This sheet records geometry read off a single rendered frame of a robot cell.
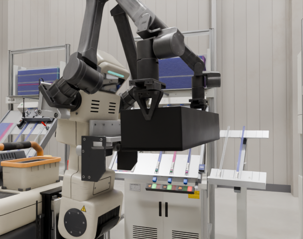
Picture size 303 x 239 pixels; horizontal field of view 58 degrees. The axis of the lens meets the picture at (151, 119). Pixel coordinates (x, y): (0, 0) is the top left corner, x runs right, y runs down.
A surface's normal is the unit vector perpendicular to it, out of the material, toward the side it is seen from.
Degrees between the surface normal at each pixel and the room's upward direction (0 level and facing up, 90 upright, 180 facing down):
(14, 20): 90
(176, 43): 89
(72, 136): 90
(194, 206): 90
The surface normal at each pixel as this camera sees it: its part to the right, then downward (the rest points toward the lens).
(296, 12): -0.33, -0.01
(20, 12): 0.95, 0.00
